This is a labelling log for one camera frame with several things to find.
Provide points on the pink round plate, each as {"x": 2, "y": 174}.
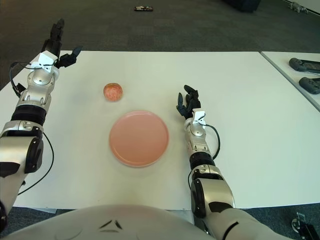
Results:
{"x": 139, "y": 138}

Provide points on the small dark flat floor object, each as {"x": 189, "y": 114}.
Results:
{"x": 143, "y": 8}

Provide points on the dark bag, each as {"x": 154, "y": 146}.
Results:
{"x": 242, "y": 5}

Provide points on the red apple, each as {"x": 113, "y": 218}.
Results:
{"x": 113, "y": 92}

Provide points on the dark grey game controller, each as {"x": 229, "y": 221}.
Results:
{"x": 311, "y": 85}
{"x": 303, "y": 65}

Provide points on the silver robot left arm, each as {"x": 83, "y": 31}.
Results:
{"x": 35, "y": 100}

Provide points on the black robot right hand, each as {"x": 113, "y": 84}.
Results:
{"x": 190, "y": 105}

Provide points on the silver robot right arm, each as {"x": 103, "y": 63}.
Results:
{"x": 212, "y": 190}

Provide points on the small white floor object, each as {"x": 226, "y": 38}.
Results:
{"x": 298, "y": 7}

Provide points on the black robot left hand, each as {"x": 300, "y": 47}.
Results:
{"x": 53, "y": 42}

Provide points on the grey robot torso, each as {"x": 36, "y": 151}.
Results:
{"x": 112, "y": 222}

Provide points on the white side table with controllers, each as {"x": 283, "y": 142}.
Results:
{"x": 287, "y": 72}

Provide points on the black wheeled stand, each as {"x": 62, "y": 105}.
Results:
{"x": 303, "y": 227}

